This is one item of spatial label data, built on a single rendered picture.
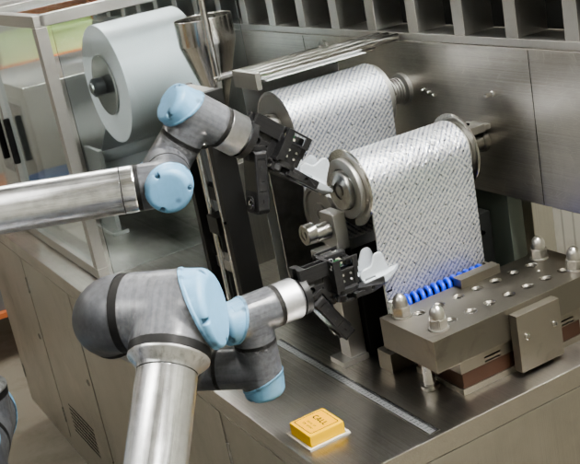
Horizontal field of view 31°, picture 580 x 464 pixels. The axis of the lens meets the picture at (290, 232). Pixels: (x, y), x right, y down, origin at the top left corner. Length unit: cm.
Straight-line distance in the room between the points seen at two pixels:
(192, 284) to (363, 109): 82
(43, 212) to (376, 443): 66
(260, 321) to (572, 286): 58
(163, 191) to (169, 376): 34
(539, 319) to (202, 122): 69
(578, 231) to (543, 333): 246
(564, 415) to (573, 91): 57
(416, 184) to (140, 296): 68
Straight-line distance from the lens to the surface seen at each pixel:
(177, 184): 163
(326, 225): 195
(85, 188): 165
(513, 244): 215
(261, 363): 181
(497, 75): 203
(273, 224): 228
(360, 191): 188
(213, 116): 176
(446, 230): 201
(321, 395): 196
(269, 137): 184
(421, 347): 183
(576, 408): 198
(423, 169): 195
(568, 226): 440
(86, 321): 150
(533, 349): 191
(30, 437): 416
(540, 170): 201
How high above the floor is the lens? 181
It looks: 18 degrees down
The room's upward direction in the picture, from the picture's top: 11 degrees counter-clockwise
